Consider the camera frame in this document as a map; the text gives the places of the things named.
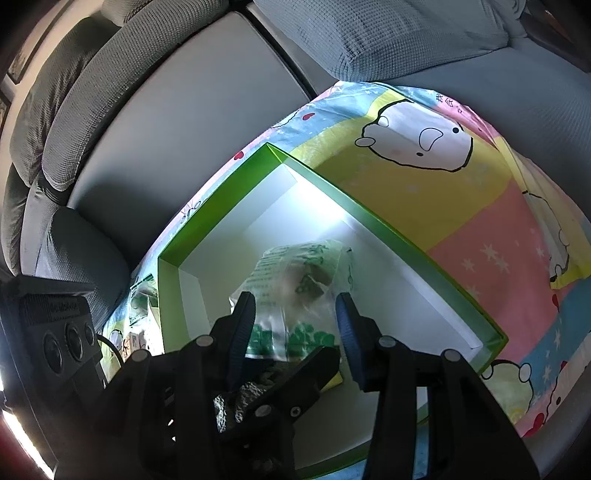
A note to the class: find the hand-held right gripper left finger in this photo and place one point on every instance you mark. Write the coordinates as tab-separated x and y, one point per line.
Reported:
242	332

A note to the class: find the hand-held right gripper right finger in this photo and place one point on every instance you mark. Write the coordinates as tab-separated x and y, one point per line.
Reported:
353	350

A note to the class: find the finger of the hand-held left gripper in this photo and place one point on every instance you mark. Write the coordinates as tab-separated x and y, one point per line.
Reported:
295	392

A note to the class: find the yellow sponge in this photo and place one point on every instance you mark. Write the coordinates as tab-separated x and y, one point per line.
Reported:
334	381

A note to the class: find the large green printed plastic bag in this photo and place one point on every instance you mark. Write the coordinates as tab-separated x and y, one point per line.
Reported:
295	277

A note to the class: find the small green printed plastic bag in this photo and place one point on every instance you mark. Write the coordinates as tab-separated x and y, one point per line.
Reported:
143	300

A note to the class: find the green cardboard box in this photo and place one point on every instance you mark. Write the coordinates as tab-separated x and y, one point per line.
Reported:
221	240

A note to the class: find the small grey ribbed pillow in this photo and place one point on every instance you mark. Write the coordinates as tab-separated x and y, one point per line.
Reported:
78	249

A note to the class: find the cartoon printed blanket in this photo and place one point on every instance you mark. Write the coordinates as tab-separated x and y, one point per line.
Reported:
415	184

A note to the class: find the grey sofa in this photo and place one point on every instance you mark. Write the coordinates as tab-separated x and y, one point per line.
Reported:
184	92

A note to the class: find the large grey waffle pillow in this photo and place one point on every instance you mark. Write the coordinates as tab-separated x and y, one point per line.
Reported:
392	37

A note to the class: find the framed wall picture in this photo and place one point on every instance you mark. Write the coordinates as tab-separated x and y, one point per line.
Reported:
18	64

